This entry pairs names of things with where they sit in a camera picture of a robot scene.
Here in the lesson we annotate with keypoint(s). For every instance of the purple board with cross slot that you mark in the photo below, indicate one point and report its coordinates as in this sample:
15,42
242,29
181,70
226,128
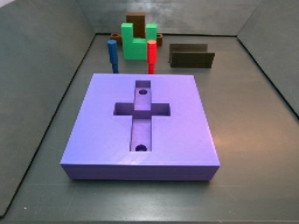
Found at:
141,130

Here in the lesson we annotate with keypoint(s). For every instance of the green U-shaped block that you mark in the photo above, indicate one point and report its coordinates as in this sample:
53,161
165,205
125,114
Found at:
136,46

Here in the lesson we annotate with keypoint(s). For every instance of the brown T-shaped block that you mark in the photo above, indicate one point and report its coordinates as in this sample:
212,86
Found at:
138,19

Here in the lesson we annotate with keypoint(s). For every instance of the blue cylindrical peg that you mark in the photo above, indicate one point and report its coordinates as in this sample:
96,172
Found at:
113,53

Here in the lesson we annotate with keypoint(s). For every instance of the red cylindrical peg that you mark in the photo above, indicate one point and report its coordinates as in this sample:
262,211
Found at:
152,55

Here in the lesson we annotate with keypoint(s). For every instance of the black angle bracket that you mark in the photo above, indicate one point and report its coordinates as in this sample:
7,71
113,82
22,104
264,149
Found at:
190,56

